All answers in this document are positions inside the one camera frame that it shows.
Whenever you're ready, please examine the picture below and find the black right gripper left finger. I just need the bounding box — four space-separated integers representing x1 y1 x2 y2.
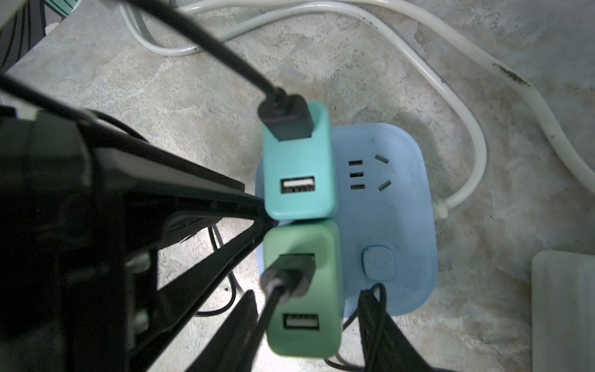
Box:
187 290 258 371

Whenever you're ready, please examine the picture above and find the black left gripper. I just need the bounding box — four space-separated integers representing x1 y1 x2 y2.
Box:
1 106 274 371

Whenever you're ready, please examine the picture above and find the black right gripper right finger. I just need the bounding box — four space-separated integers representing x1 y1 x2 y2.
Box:
357 290 435 371

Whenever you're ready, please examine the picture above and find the green charger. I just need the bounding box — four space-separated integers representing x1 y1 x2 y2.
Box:
263 219 345 359

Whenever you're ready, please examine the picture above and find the teal charger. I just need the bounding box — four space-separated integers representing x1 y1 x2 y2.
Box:
261 102 338 221

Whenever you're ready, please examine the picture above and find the blue round power socket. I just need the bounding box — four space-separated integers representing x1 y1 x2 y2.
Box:
332 123 438 316

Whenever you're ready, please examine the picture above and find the white long power strip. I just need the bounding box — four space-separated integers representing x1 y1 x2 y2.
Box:
531 250 594 371

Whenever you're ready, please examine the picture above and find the white blue socket cable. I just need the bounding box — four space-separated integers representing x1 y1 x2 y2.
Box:
118 0 488 219

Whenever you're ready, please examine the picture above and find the white power cable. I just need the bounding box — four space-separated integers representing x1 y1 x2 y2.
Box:
176 0 595 196

